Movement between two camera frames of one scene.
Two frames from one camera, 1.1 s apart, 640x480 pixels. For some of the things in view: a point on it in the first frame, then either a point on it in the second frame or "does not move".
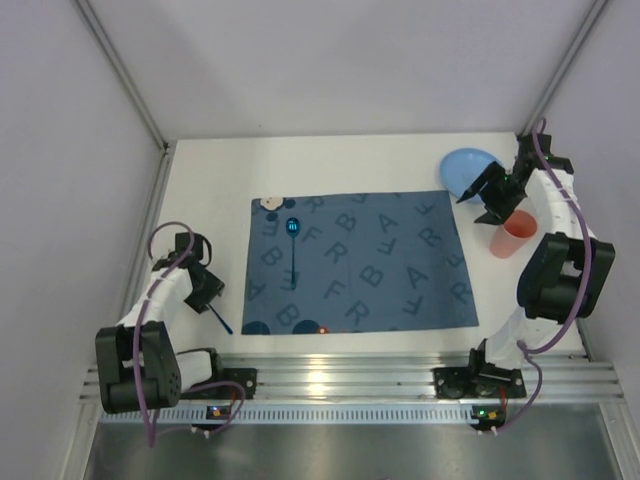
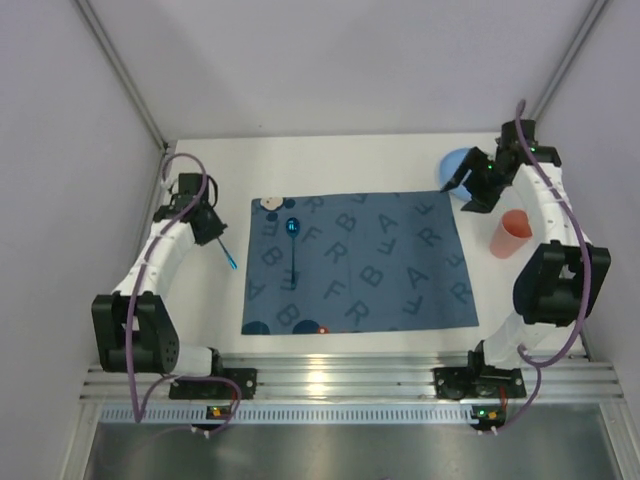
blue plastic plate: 461,168 does not move
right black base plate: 460,383 does not move
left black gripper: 204,295 to 211,226
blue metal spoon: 293,229 does not move
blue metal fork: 230,331 to 228,256
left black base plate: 246,377 does not move
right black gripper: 500,191 to 480,176
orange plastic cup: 513,234 does not move
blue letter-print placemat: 365,261 does not move
